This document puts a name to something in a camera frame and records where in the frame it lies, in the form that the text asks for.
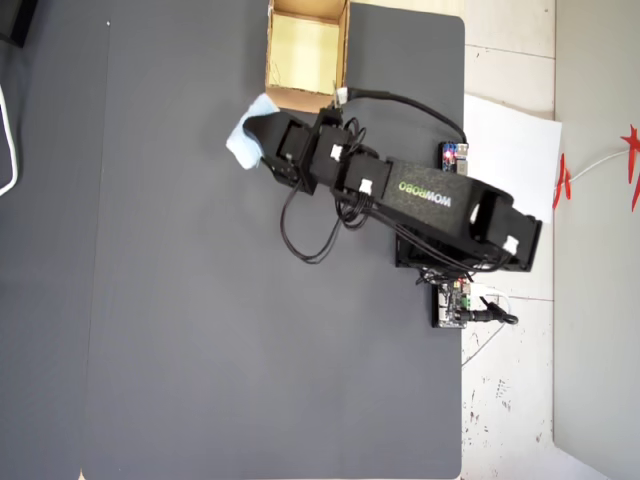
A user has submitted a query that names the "open cardboard box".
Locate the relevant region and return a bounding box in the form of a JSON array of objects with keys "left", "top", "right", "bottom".
[{"left": 263, "top": 0, "right": 352, "bottom": 115}]

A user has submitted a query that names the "light blue yarn block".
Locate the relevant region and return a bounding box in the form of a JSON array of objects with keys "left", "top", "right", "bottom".
[{"left": 225, "top": 93, "right": 281, "bottom": 172}]

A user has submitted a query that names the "white paper sheet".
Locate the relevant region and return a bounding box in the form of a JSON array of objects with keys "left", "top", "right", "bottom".
[{"left": 463, "top": 93, "right": 564, "bottom": 225}]

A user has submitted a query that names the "thick black camera cable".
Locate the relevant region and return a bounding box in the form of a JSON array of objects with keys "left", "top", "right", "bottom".
[{"left": 337, "top": 86, "right": 470, "bottom": 149}]

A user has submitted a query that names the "red LED driver board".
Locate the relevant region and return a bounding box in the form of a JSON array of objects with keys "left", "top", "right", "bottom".
[{"left": 432, "top": 278, "right": 476, "bottom": 330}]

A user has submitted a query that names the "black power plug cable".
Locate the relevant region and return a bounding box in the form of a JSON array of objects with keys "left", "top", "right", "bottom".
[{"left": 464, "top": 294, "right": 520, "bottom": 328}]

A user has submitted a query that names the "black device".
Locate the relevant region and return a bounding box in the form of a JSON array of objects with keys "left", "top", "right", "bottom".
[{"left": 0, "top": 0, "right": 40, "bottom": 50}]

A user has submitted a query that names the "blue circuit board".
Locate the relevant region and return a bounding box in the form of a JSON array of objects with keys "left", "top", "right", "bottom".
[{"left": 438, "top": 141, "right": 472, "bottom": 176}]

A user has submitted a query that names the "white curved rim object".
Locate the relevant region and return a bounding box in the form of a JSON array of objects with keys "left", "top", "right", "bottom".
[{"left": 0, "top": 84, "right": 24, "bottom": 197}]

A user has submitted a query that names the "thin white cable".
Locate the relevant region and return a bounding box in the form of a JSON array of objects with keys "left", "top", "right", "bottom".
[{"left": 569, "top": 148, "right": 634, "bottom": 184}]

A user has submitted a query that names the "dark grey table mat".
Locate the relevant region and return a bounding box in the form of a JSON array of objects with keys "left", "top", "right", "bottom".
[{"left": 79, "top": 0, "right": 467, "bottom": 480}]

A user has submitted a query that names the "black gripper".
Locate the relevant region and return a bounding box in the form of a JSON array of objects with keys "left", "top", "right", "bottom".
[{"left": 243, "top": 113, "right": 319, "bottom": 197}]

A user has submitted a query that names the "red paper cutout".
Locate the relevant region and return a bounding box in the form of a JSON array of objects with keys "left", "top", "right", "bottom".
[
  {"left": 551, "top": 153, "right": 574, "bottom": 212},
  {"left": 619, "top": 123, "right": 640, "bottom": 214}
]

